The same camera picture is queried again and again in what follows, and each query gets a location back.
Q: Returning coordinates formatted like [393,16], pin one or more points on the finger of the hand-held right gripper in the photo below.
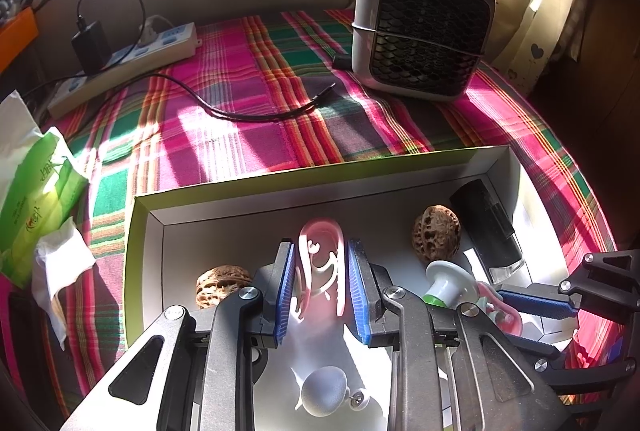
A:
[590,368]
[537,303]

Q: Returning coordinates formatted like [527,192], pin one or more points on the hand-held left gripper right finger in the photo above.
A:
[360,291]

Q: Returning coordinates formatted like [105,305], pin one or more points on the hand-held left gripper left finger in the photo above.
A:
[285,291]

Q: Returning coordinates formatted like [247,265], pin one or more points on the pink hair claw clip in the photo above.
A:
[510,323]
[320,226]

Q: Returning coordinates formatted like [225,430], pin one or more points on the shallow green cardboard box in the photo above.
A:
[225,231]

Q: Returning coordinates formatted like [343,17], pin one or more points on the green and white knob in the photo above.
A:
[447,283]

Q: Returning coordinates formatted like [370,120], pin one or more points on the brown walnut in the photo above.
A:
[435,231]
[222,283]

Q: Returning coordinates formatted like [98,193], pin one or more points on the black flashlight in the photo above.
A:
[492,231]

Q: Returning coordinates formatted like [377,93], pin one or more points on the crumpled white tissue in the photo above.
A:
[60,271]

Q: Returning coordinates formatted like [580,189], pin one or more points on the plaid cloth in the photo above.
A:
[250,61]

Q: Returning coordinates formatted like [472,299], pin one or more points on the green tissue pack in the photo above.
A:
[35,201]

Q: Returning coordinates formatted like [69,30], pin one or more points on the grey desktop fan heater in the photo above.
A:
[422,26]

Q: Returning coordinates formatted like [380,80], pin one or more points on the white power strip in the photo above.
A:
[130,56]

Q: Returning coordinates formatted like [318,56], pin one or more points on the black charger adapter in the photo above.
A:
[90,46]

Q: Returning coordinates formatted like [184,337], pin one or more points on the orange box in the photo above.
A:
[17,33]

